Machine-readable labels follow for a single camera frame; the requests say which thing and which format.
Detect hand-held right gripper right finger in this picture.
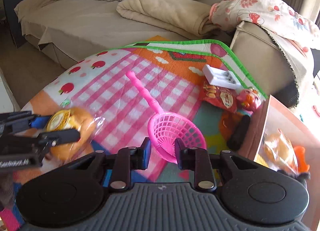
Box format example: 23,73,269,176
174,138,253,193

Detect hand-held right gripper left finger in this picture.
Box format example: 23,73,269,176
85,138,152,192

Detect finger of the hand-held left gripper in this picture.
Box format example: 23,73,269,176
0,111,52,134
15,128,82,156

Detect bread packet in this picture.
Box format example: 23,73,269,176
46,107,105,163
262,131,299,171

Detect pink plastic scoop net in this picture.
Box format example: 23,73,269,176
125,70,207,164

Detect black plush toy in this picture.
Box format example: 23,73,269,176
226,115,251,150

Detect red snack packet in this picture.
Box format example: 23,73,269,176
199,81,242,114

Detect pink pig toy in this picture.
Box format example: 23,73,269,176
236,87,265,116

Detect white battery charger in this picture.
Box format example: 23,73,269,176
202,64,241,89

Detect pink cardboard box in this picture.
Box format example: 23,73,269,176
252,95,320,186

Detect colourful checked play mat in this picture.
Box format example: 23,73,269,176
0,38,269,231

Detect dark side cabinet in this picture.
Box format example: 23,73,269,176
3,0,27,48

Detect beige sofa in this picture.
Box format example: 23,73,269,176
14,0,320,111

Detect orange plastic toy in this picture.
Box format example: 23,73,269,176
292,146,310,173

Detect folded beige blanket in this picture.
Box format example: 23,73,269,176
116,0,220,38

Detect grey knitted throw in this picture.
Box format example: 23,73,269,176
260,25,315,106

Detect floral print quilt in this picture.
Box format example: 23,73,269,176
209,0,320,58

